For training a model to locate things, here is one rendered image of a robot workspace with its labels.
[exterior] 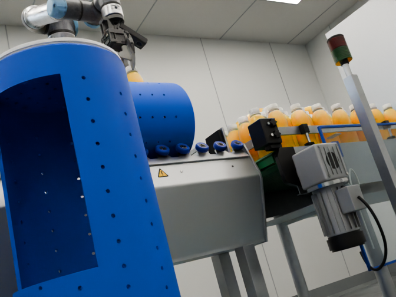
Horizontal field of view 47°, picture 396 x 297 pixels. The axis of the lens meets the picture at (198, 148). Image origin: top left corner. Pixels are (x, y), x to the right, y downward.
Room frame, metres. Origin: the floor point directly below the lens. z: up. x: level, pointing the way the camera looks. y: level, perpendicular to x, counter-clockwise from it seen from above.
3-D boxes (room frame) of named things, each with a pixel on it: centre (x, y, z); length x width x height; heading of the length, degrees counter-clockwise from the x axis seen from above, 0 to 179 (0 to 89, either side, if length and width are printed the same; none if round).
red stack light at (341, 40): (1.55, -0.59, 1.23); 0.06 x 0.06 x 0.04
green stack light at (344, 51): (1.55, -0.59, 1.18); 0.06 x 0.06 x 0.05
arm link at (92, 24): (1.50, 0.24, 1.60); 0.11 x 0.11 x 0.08; 39
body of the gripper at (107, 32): (1.43, 0.17, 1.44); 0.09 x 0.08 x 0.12; 127
